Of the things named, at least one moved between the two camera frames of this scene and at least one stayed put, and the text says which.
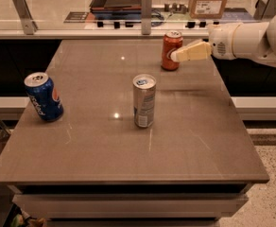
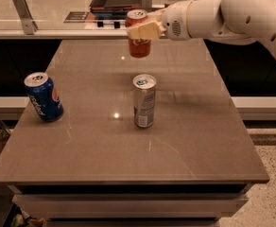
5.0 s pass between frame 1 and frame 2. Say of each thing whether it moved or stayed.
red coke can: moved
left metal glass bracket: stayed
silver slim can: stayed
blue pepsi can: stayed
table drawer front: stayed
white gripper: moved
